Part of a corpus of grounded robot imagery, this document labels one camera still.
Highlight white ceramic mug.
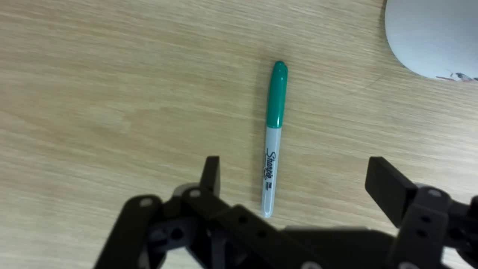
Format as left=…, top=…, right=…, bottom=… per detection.
left=382, top=0, right=478, bottom=83

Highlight green capped marker pen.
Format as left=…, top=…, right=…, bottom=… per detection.
left=259, top=60, right=289, bottom=220

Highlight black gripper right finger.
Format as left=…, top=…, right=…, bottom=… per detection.
left=364, top=156, right=478, bottom=269

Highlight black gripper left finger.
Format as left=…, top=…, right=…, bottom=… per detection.
left=94, top=156, right=300, bottom=269

